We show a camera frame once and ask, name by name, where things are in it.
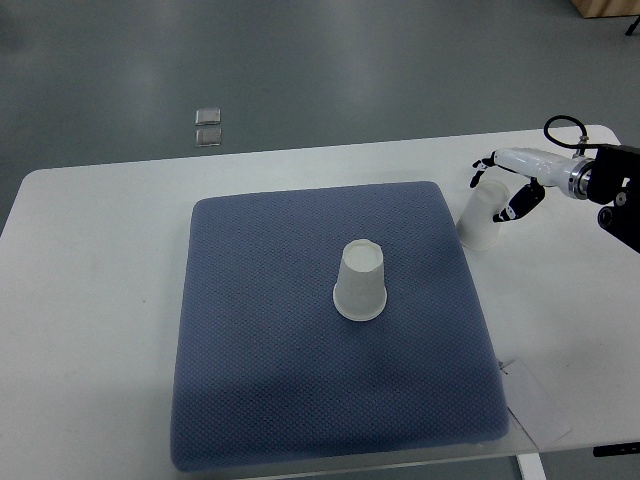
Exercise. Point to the black tripod leg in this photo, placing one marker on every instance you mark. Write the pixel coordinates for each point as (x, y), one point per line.
(632, 27)

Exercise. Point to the blue textured cushion mat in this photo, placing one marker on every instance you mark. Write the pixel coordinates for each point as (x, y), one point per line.
(267, 370)

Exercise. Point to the black table control panel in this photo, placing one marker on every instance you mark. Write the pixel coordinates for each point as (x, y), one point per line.
(616, 450)

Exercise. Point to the white paper tag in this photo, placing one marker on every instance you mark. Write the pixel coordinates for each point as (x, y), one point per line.
(531, 406)

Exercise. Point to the wooden furniture corner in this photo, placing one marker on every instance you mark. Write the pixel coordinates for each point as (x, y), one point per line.
(590, 9)

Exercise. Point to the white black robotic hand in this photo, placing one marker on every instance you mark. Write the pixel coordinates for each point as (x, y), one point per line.
(543, 170)

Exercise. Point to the upper metal floor plate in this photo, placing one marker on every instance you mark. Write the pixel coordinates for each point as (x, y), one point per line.
(208, 116)

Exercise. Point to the white paper cup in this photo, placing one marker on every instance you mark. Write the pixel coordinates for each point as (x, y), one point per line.
(476, 228)
(359, 293)

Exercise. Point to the white table leg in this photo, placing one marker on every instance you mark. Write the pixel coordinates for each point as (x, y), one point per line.
(530, 467)

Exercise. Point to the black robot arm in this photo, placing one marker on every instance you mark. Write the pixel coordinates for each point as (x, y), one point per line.
(614, 184)

